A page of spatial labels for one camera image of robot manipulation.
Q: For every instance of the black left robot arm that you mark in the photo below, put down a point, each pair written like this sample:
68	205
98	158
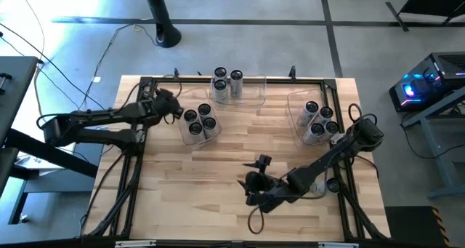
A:
101	115

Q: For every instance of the black folding stand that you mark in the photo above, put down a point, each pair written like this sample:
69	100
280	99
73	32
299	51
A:
432	0

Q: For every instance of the grey metal table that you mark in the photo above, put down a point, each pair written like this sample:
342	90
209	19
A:
434	150

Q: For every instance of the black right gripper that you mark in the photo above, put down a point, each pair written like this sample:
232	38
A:
269	193

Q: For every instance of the black pole stand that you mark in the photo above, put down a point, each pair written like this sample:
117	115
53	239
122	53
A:
163	30

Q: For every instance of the silver aluminium bracket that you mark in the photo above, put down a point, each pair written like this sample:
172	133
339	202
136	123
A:
135	243
338	245

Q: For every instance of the small black table clamp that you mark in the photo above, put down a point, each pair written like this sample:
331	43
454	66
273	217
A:
292	72
176	74

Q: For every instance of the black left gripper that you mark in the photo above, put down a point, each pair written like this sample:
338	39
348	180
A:
163	110

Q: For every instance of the black side table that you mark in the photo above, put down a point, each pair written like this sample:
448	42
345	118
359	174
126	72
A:
18	88

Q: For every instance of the black box with hazard stripes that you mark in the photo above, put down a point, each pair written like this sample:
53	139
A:
410	226

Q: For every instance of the black aluminium table frame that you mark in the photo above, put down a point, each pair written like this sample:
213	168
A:
276	80

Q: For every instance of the clear plastic bin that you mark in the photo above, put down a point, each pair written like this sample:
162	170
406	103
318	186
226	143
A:
185	137
296	99
254	95

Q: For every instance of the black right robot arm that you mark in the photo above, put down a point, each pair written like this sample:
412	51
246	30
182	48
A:
327	160

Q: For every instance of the white paper sheet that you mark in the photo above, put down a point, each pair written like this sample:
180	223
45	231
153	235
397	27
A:
43	162

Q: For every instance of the small white floor tag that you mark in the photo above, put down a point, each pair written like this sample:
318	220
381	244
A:
96	79

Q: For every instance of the black computer tower with lights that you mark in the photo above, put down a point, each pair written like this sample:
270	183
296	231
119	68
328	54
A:
447	64

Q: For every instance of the Celsius Arctic Vibe can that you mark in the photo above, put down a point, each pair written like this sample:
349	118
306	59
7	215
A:
236	80
220	91
332	185
220	72

